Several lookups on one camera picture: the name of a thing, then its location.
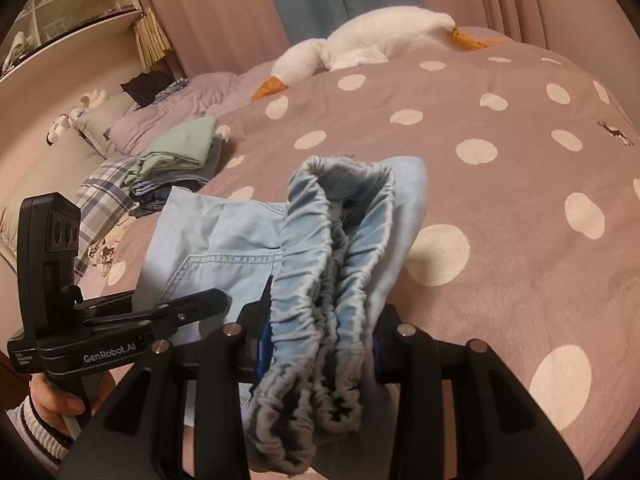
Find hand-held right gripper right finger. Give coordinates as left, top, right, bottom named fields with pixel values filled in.
left=372, top=305, right=583, bottom=480

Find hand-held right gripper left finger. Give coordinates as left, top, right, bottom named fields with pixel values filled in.
left=60, top=302, right=274, bottom=480

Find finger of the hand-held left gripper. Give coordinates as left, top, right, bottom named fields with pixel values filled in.
left=82, top=287, right=231, bottom=339
left=60, top=284, right=138, bottom=318

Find light blue strawberry pants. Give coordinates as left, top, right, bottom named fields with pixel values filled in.
left=135, top=155, right=431, bottom=476

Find person's left forearm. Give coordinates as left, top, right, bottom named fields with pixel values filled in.
left=2, top=392, right=76, bottom=476

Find person's left hand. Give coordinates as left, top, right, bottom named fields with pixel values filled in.
left=30, top=374, right=88, bottom=436

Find yellow cartoon printed cloth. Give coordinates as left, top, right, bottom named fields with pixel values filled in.
left=75, top=232, right=126, bottom=279

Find pink bed sheet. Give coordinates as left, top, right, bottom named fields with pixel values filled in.
left=107, top=210, right=166, bottom=306

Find blue plaid pillow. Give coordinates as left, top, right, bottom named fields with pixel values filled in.
left=75, top=155, right=142, bottom=261

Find dark folded jeans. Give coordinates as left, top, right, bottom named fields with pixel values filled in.
left=129, top=187, right=172, bottom=218

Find white and black plush toy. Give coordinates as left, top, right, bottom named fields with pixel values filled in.
left=46, top=112, right=76, bottom=146

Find green folded garment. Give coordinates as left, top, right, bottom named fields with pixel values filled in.
left=124, top=116, right=218, bottom=186

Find beige plush toy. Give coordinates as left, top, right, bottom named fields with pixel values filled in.
left=75, top=89, right=109, bottom=113

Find pink polka dot blanket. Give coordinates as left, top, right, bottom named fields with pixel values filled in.
left=107, top=35, right=640, bottom=480

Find black cloth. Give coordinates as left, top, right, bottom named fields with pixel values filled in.
left=121, top=71, right=176, bottom=108

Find pink crumpled duvet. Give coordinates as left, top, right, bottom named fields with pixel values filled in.
left=107, top=60, right=281, bottom=157

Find blue checked shirt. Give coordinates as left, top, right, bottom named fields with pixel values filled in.
left=152, top=77, right=193, bottom=106

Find yellow fringed cloth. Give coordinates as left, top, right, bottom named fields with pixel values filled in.
left=132, top=7, right=173, bottom=69

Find white goose plush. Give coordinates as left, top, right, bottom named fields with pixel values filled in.
left=250, top=6, right=503, bottom=103

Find white wall shelf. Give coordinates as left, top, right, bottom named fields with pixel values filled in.
left=0, top=0, right=144, bottom=82

